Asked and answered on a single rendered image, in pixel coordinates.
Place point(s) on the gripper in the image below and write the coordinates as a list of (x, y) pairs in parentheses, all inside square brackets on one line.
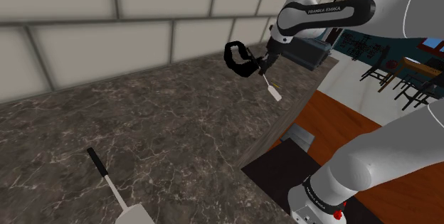
[(271, 51)]

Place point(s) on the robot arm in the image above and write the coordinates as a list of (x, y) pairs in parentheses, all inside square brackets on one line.
[(381, 161)]

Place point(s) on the yellow pencil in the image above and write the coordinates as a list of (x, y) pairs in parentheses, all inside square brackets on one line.
[(276, 85)]

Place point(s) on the dark grey toaster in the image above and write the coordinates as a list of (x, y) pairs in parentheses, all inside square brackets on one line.
[(307, 55)]

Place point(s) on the grey box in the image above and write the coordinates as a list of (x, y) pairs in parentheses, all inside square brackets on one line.
[(299, 136)]

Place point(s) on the black dining chair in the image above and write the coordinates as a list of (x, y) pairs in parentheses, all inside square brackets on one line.
[(414, 95), (376, 69)]

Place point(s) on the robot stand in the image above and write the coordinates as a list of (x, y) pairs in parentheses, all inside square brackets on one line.
[(281, 171)]

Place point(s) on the wooden dining table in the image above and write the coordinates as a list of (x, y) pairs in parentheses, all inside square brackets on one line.
[(414, 66)]

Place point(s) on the black wall ornament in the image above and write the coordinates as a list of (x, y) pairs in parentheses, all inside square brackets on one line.
[(359, 44)]

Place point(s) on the red-framed wall picture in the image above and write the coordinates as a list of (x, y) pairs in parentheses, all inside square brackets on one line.
[(432, 44)]

